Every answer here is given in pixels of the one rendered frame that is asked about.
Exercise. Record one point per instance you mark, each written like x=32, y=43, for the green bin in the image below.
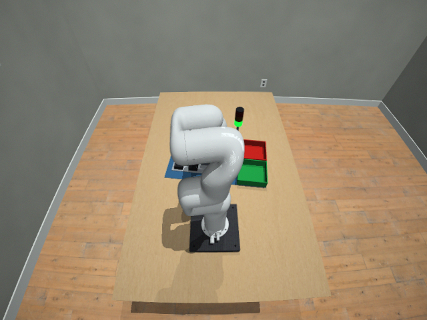
x=253, y=173

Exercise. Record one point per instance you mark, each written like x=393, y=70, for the red bin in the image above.
x=255, y=150

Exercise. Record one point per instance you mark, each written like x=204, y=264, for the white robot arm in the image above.
x=217, y=144

